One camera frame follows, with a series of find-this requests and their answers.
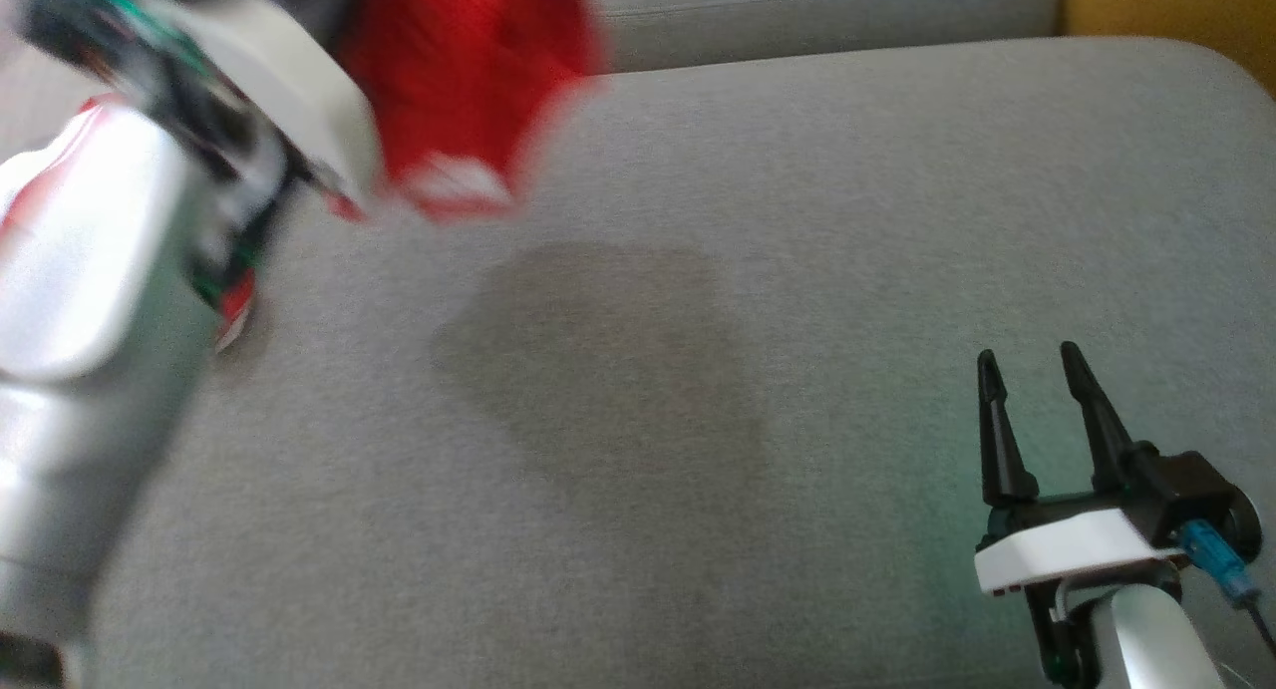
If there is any grey sofa back cushion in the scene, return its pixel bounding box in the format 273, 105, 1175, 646
573, 0, 1061, 75

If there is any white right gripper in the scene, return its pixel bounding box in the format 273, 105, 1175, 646
974, 341, 1187, 595

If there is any red shorts white stripe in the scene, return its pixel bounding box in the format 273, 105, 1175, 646
329, 0, 611, 221

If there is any yellow furniture panel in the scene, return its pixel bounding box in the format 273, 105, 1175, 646
1060, 0, 1276, 97

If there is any blue right camera connector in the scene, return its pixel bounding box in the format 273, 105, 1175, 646
1179, 518, 1261, 607

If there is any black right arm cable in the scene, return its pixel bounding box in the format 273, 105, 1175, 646
1244, 594, 1276, 660

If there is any grey sofa seat cushion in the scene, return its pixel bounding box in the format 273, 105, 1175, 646
0, 36, 1276, 689

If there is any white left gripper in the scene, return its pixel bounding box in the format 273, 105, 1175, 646
130, 0, 386, 216

